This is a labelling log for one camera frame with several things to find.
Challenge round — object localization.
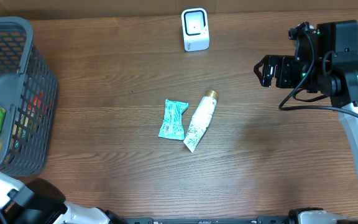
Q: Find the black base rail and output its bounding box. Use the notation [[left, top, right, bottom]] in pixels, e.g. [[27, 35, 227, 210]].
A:
[[125, 216, 289, 224]]

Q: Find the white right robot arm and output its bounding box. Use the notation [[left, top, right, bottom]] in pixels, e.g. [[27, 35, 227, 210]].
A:
[[254, 20, 358, 223]]

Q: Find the teal snack packet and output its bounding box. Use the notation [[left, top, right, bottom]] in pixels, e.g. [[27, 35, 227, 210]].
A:
[[158, 99, 189, 141]]

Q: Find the white tube with gold cap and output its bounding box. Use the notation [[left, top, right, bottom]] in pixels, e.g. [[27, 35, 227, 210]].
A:
[[183, 90, 219, 152]]

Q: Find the white barcode scanner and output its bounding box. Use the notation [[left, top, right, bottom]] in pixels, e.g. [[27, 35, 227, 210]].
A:
[[181, 7, 210, 52]]

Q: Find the grey plastic shopping basket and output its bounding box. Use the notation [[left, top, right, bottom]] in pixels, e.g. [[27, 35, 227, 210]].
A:
[[0, 17, 59, 177]]

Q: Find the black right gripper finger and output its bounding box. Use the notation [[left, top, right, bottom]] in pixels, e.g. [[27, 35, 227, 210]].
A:
[[257, 65, 275, 87], [254, 55, 276, 77]]

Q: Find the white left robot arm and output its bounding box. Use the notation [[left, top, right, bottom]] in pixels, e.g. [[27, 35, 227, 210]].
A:
[[0, 172, 127, 224]]

